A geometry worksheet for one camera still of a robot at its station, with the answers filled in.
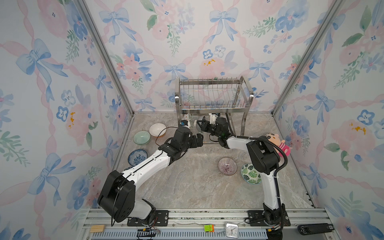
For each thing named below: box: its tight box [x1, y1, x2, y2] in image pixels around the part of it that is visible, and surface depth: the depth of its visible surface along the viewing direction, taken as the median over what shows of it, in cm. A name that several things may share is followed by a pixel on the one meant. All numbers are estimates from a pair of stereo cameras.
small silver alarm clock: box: [224, 221, 239, 239], surface depth 70 cm
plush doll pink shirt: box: [265, 133, 293, 157], surface depth 97 cm
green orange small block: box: [203, 224, 215, 232], surface depth 71 cm
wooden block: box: [90, 224, 106, 233], surface depth 72 cm
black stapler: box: [297, 223, 335, 235], surface depth 71 cm
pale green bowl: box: [133, 130, 151, 145], surface depth 102 cm
